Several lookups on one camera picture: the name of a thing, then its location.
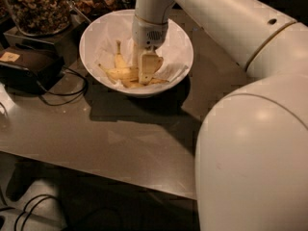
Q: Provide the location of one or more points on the white ceramic bowl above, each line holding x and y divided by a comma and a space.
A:
96, 48

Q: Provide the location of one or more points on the black card terminal device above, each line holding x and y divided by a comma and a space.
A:
30, 70

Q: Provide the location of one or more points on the large glass jar of nuts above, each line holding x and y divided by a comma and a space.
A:
38, 18

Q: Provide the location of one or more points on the dark metal stand box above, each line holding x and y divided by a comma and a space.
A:
65, 43

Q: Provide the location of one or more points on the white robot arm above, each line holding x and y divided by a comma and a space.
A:
251, 156

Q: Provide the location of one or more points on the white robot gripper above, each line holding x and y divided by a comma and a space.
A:
148, 33

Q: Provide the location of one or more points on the white paper bowl liner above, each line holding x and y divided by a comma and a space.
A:
112, 32

